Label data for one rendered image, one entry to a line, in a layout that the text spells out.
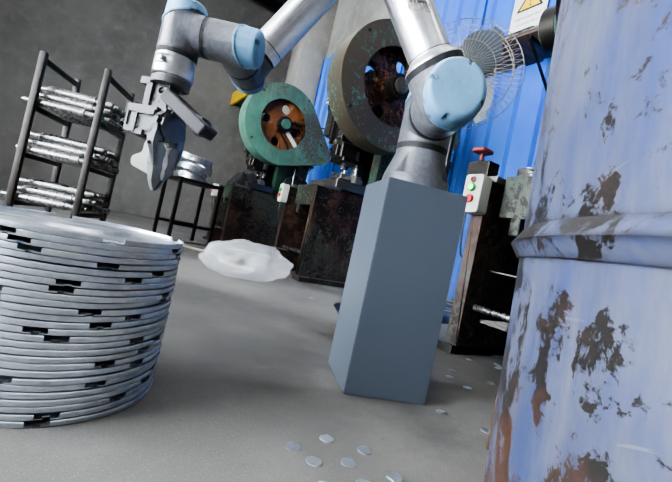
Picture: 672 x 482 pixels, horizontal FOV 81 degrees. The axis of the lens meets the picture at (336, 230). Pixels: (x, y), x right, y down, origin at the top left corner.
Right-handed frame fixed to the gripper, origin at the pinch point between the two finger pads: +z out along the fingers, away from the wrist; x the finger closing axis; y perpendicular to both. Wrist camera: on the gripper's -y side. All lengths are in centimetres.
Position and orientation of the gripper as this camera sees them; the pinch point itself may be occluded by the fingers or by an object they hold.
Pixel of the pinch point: (158, 184)
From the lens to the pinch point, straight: 82.0
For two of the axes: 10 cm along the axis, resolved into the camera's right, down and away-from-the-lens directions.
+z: -2.1, 9.8, -0.3
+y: -9.6, -2.0, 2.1
